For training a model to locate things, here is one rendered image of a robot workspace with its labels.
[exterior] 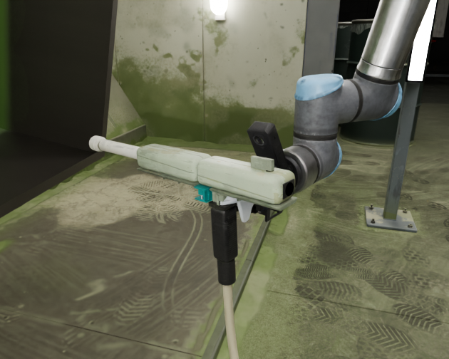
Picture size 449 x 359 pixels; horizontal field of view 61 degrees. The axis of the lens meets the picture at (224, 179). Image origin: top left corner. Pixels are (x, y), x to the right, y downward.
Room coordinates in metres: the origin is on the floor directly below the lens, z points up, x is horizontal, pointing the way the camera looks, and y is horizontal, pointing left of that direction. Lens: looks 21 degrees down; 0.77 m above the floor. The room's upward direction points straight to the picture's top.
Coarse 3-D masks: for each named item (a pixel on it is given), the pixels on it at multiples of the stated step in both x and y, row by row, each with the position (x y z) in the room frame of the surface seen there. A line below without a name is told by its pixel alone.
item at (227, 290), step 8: (224, 288) 0.53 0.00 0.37; (224, 296) 0.53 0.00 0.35; (224, 304) 0.53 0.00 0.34; (232, 304) 0.53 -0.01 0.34; (224, 312) 0.53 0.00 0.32; (232, 312) 0.53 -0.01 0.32; (232, 320) 0.53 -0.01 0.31; (232, 328) 0.53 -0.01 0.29; (232, 336) 0.52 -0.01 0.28; (232, 344) 0.52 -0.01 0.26; (232, 352) 0.51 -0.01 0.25
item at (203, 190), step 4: (200, 184) 0.56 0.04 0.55; (196, 188) 0.55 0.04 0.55; (200, 188) 0.54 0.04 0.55; (204, 188) 0.54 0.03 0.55; (208, 188) 0.54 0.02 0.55; (200, 192) 0.54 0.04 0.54; (204, 192) 0.54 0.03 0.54; (208, 192) 0.54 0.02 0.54; (200, 196) 0.56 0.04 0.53; (204, 196) 0.54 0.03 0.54; (208, 196) 0.54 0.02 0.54; (200, 200) 0.54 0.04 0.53; (204, 200) 0.54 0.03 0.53; (208, 200) 0.54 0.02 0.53
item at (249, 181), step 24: (96, 144) 0.76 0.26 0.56; (120, 144) 0.72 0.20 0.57; (144, 168) 0.64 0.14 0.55; (168, 168) 0.59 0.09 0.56; (192, 168) 0.55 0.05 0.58; (216, 168) 0.52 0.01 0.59; (240, 168) 0.50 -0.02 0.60; (264, 168) 0.48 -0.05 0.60; (216, 192) 0.52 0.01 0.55; (240, 192) 0.49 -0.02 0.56; (264, 192) 0.46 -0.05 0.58; (216, 216) 0.53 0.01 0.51; (216, 240) 0.53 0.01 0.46
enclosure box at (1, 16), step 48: (0, 0) 1.05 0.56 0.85; (48, 0) 1.02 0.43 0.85; (96, 0) 1.00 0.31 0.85; (0, 48) 1.05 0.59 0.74; (48, 48) 1.03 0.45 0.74; (96, 48) 1.00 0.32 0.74; (0, 96) 1.06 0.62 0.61; (48, 96) 1.03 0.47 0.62; (96, 96) 1.00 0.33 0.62; (0, 144) 0.95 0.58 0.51; (48, 144) 1.01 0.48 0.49; (0, 192) 0.71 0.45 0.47
